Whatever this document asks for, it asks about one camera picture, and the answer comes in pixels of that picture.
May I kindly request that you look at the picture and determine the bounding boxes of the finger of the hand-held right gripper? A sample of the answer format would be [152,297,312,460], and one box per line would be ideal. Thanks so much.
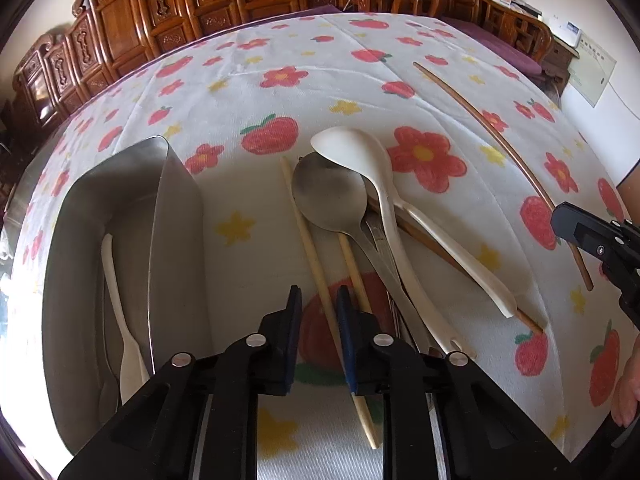
[551,201,640,261]

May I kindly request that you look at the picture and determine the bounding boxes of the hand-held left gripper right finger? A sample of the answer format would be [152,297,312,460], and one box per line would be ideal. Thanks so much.
[336,286,581,480]

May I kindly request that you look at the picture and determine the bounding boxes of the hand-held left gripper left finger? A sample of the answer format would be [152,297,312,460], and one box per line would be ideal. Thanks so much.
[57,285,303,480]

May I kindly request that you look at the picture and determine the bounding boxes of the light bamboo chopstick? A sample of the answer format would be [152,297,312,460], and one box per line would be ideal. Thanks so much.
[280,156,381,450]
[337,232,373,313]

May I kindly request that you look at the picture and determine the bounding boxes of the metal fork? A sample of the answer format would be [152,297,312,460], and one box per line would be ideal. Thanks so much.
[364,177,436,358]

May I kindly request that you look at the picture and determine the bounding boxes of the dark brown chopstick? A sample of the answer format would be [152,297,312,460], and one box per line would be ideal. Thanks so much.
[413,61,594,292]
[367,195,544,335]

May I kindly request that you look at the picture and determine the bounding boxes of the metal spoon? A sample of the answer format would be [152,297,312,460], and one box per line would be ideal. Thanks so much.
[292,152,443,358]

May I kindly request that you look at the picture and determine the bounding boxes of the stainless steel tray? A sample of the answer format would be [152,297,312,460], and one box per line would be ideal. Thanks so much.
[41,135,216,461]

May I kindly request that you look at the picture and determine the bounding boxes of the large white spoon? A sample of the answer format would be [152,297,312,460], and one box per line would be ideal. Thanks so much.
[310,126,476,359]

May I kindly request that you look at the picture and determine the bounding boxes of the person's right hand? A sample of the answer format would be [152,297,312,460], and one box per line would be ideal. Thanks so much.
[611,332,640,429]

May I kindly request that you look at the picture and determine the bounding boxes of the wooden side table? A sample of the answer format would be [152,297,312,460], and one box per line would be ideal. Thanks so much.
[542,35,571,91]

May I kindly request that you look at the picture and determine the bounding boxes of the small white plastic utensil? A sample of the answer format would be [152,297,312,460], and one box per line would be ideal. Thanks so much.
[101,233,150,403]

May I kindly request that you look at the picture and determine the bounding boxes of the white box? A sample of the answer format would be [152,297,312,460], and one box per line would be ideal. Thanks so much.
[547,15,583,48]

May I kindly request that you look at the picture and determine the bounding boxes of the purple seat cushion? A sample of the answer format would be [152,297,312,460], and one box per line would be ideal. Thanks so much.
[440,15,543,78]

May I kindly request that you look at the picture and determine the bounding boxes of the wooden armchair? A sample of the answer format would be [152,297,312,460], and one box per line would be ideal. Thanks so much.
[475,0,556,63]

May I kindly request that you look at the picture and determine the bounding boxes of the floral strawberry tablecloth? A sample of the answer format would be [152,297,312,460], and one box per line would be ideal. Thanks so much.
[0,10,636,480]

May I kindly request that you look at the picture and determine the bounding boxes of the pale wall poster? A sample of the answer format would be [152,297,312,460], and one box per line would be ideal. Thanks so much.
[567,32,618,108]

